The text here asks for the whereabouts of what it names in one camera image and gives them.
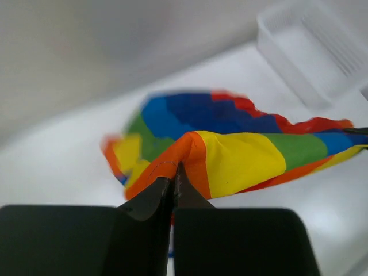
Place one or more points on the white plastic basket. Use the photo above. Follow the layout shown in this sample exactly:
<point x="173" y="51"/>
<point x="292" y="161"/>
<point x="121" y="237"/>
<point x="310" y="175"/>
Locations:
<point x="317" y="56"/>

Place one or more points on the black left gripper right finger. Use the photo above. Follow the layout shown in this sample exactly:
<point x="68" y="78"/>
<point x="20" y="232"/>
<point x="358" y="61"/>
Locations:
<point x="191" y="226"/>

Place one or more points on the rainbow striped shorts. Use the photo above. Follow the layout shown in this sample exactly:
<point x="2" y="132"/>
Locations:
<point x="225" y="144"/>

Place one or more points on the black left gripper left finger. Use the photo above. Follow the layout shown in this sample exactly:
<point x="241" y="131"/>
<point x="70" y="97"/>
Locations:
<point x="145" y="230"/>

